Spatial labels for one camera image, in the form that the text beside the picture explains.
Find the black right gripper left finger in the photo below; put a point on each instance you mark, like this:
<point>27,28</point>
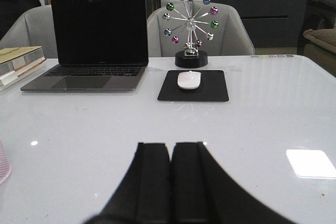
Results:
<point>143,196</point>

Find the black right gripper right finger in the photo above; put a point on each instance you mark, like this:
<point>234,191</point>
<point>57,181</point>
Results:
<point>202,192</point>

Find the pink mesh pen holder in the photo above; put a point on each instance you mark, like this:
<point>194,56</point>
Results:
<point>5,166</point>

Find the black mouse pad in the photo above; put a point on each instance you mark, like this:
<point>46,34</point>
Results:
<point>212,88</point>

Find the white computer mouse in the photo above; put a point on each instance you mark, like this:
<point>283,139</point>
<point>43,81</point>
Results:
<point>189,80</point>

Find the ferris wheel desk toy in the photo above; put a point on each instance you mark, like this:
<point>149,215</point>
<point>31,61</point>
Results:
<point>191,56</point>

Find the grey laptop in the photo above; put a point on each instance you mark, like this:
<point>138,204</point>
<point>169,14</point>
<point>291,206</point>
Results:
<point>102,46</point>

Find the white bottom book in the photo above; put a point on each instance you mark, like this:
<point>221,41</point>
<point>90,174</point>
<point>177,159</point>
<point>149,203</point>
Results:
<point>13,76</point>

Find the white book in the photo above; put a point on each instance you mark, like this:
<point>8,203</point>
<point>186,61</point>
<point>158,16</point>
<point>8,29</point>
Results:
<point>13,76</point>
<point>17,63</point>

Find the white middle book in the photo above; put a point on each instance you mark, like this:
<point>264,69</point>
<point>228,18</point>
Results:
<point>17,63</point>

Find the beige cushion seat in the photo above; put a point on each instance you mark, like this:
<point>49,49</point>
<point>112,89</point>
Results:
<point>320,46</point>

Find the dark cabinet counter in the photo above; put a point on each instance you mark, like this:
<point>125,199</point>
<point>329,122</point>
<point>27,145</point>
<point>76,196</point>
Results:
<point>270,23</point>

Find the yellow top book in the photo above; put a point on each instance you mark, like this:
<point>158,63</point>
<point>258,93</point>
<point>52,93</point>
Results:
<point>8,54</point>

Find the left grey armchair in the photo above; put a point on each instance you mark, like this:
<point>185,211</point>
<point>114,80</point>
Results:
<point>34,27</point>

